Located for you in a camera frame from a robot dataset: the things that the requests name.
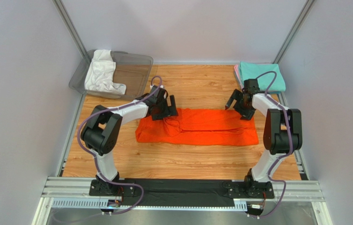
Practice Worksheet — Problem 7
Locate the right corner aluminium post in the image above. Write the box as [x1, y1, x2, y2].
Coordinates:
[273, 0, 316, 64]

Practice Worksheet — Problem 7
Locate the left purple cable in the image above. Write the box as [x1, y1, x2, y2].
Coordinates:
[76, 75, 164, 216]

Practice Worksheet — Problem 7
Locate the left corner aluminium post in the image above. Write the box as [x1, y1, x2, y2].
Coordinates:
[52, 0, 87, 57]

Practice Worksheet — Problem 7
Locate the clear plastic bin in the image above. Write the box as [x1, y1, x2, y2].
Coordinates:
[68, 50, 153, 100]

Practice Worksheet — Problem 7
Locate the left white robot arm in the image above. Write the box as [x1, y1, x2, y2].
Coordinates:
[77, 85, 178, 185]

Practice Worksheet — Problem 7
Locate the aluminium frame rail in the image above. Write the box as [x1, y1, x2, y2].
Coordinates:
[32, 177, 333, 225]

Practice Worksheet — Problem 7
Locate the white t shirt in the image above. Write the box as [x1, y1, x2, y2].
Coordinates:
[84, 50, 127, 95]

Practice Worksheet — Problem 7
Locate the orange t shirt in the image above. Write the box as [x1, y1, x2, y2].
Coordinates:
[135, 108, 259, 146]

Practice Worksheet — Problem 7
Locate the teal folded t shirt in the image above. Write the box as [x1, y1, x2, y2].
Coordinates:
[238, 61, 286, 93]

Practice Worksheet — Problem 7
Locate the pink folded t shirt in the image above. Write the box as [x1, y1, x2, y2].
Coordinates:
[234, 64, 244, 89]

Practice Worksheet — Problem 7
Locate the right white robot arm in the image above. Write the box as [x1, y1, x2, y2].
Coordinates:
[225, 79, 303, 182]

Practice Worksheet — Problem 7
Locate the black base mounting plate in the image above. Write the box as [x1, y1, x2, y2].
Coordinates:
[89, 179, 275, 207]

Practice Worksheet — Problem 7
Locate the corner aluminium post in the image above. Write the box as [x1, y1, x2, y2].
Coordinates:
[273, 0, 316, 64]
[52, 0, 87, 57]

